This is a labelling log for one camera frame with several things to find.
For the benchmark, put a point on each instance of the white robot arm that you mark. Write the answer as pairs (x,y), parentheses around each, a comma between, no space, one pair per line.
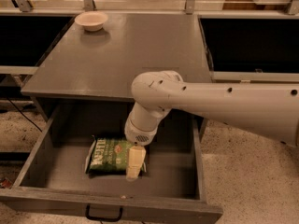
(270,110)

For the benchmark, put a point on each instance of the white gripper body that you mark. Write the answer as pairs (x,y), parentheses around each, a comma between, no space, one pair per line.
(139,135)

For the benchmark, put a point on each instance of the grey cabinet counter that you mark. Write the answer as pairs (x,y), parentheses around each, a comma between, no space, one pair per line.
(90,74)

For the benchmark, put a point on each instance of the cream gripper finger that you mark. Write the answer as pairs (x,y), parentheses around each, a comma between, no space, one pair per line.
(135,160)

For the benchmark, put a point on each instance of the beige ceramic bowl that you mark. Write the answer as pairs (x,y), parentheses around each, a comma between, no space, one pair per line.
(91,21)

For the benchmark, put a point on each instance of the grey open top drawer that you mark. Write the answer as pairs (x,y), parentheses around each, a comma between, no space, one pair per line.
(170,190)

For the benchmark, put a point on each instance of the green jalapeno chip bag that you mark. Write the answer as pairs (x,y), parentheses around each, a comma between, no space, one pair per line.
(108,155)

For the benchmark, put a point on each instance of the black drawer handle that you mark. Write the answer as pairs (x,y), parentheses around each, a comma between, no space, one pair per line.
(103,214)

